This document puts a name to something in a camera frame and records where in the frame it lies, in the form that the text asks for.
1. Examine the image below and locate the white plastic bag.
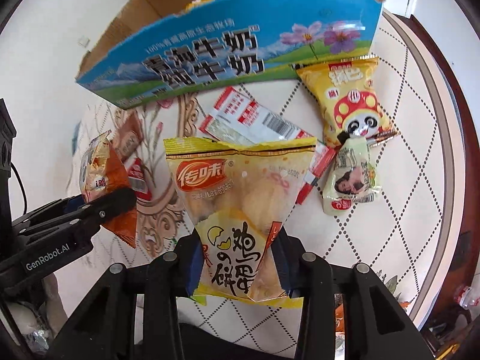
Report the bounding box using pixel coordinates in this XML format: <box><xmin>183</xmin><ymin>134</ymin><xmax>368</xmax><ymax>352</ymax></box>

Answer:
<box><xmin>5</xmin><ymin>270</ymin><xmax>61</xmax><ymax>346</ymax></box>

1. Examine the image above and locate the patterned white tablecloth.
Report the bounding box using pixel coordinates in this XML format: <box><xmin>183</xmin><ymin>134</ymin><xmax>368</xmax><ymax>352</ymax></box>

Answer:
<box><xmin>0</xmin><ymin>0</ymin><xmax>460</xmax><ymax>360</ymax></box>

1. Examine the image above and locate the dark red wooden table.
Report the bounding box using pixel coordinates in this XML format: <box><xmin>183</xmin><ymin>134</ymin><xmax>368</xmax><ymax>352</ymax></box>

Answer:
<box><xmin>390</xmin><ymin>13</ymin><xmax>480</xmax><ymax>346</ymax></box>

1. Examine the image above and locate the black device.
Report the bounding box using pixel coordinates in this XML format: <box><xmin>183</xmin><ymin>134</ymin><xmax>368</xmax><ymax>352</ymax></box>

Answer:
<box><xmin>0</xmin><ymin>97</ymin><xmax>17</xmax><ymax>233</ymax></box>

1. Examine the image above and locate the black cable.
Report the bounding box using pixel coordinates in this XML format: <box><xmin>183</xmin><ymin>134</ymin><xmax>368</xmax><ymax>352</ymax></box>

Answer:
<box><xmin>9</xmin><ymin>163</ymin><xmax>28</xmax><ymax>214</ymax></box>

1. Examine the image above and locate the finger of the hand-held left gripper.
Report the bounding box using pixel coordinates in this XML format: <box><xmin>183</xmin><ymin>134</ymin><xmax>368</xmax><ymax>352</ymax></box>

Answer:
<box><xmin>71</xmin><ymin>187</ymin><xmax>137</xmax><ymax>233</ymax></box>
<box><xmin>62</xmin><ymin>194</ymin><xmax>92</xmax><ymax>212</ymax></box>

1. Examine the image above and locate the clear plastic bottle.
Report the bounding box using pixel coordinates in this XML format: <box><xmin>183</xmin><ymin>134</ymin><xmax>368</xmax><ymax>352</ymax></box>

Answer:
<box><xmin>452</xmin><ymin>283</ymin><xmax>480</xmax><ymax>310</ymax></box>

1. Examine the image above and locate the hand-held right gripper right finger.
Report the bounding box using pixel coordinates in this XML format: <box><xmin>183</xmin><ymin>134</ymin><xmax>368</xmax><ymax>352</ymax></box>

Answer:
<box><xmin>270</xmin><ymin>228</ymin><xmax>434</xmax><ymax>360</ymax></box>

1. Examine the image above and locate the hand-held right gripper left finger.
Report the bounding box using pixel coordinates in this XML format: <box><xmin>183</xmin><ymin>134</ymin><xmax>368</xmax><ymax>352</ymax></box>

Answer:
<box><xmin>47</xmin><ymin>232</ymin><xmax>205</xmax><ymax>360</ymax></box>

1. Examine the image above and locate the yellow panda snack packet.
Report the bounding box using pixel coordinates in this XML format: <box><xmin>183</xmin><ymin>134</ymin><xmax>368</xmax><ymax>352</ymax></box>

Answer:
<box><xmin>294</xmin><ymin>56</ymin><xmax>400</xmax><ymax>147</ymax></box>

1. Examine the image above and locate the clear white snack packet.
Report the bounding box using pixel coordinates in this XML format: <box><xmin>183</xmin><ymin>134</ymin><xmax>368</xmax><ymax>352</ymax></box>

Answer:
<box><xmin>199</xmin><ymin>86</ymin><xmax>336</xmax><ymax>205</ymax></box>

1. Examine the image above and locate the small red snack packet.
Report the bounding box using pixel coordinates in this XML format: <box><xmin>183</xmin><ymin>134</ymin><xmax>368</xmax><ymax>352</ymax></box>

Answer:
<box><xmin>124</xmin><ymin>157</ymin><xmax>154</xmax><ymax>201</ymax></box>

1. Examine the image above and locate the yellow egg biscuit packet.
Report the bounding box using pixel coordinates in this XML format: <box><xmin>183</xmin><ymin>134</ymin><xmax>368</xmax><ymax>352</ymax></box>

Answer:
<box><xmin>163</xmin><ymin>137</ymin><xmax>317</xmax><ymax>310</ymax></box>

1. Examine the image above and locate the blue printed cardboard box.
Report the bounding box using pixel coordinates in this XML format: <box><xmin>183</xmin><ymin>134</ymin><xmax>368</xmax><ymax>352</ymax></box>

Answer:
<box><xmin>75</xmin><ymin>0</ymin><xmax>385</xmax><ymax>110</ymax></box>

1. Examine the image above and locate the orange panda snack packet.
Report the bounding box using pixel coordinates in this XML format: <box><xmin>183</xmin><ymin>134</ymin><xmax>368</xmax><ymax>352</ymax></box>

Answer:
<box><xmin>80</xmin><ymin>131</ymin><xmax>139</xmax><ymax>250</ymax></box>

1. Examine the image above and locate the pale green portrait snack packet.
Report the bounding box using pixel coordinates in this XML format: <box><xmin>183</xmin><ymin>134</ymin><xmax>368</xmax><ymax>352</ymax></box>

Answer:
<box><xmin>322</xmin><ymin>131</ymin><xmax>383</xmax><ymax>216</ymax></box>

